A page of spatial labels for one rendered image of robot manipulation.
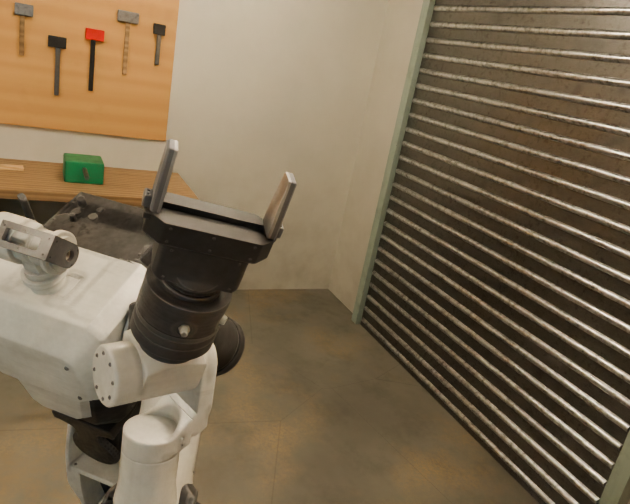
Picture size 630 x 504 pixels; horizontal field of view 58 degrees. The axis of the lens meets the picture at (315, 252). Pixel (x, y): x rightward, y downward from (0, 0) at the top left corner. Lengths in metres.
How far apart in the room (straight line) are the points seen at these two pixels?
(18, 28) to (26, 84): 0.29
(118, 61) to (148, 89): 0.23
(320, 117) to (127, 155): 1.34
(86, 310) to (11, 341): 0.12
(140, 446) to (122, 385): 0.09
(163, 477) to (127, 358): 0.16
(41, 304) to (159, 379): 0.35
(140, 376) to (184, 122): 3.28
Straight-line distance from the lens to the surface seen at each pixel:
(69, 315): 0.90
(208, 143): 3.90
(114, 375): 0.61
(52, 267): 0.86
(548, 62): 2.98
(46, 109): 3.72
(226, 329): 0.89
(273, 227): 0.53
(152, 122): 3.78
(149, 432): 0.69
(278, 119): 4.01
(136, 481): 0.70
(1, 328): 0.96
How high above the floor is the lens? 1.73
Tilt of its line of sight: 19 degrees down
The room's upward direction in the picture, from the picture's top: 11 degrees clockwise
